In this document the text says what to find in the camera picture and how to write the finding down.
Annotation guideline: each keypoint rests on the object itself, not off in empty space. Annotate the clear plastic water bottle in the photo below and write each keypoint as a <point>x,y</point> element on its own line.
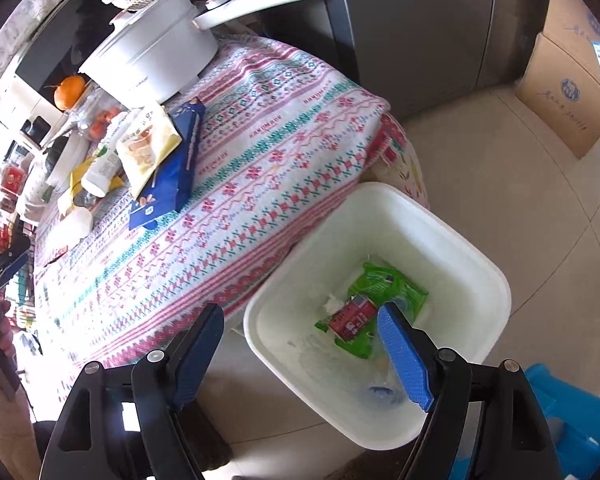
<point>371,382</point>

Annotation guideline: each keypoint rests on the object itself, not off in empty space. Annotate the dark grey refrigerator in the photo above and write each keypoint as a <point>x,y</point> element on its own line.
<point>415,54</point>

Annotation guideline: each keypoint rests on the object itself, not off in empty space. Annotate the red jars on shelf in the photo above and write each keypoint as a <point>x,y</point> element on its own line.
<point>12,180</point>

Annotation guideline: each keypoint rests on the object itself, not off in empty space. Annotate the glass jar with tomatoes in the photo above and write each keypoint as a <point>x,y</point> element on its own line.
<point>95,112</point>

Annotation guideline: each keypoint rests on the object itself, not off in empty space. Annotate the green snack bag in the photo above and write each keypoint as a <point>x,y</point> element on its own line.
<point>381,284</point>

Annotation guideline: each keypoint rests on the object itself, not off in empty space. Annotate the white electric cooking pot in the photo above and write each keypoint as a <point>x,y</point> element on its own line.
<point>161,50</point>

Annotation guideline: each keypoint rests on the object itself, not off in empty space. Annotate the white plastic trash bin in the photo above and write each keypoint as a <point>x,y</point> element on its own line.
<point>467,309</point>

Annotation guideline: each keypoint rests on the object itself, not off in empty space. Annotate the black and cream microwave oven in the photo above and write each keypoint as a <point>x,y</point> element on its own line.
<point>55,51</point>

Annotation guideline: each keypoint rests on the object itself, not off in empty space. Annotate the lower cardboard box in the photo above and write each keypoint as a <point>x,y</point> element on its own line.
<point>563,94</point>

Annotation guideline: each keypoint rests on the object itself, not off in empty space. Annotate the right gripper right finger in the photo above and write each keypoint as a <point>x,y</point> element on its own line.
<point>439,381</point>

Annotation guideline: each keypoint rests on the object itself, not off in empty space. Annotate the cardboard box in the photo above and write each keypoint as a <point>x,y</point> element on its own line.
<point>573,27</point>
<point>563,94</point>

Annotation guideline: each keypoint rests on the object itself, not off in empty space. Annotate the white green yogurt bottle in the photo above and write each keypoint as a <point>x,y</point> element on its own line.
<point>102,176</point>

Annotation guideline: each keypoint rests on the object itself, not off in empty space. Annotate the upper cardboard box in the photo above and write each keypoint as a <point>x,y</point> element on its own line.
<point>573,27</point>

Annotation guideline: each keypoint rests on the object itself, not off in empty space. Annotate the white tissue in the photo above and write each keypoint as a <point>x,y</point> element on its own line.
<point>332,305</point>

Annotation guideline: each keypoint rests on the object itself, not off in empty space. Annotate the dark blue cookie package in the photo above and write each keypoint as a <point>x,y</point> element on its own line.
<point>170,186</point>

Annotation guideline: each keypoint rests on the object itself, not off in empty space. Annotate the blue plastic stool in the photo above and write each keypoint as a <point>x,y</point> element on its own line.
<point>575,419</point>

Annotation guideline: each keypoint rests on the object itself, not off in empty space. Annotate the orange fruit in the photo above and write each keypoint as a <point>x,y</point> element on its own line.
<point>68,92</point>

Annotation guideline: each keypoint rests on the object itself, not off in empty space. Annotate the red drink can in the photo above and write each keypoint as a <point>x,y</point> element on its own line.
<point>356,313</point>

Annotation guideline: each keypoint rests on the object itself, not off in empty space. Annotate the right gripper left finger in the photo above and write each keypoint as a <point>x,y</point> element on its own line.
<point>89,440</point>

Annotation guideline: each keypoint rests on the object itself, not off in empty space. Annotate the white bowl with vegetable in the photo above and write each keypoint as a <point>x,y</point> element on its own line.
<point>49,174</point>

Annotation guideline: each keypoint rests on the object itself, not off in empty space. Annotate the patterned striped tablecloth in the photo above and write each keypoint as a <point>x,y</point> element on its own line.
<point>284,140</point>

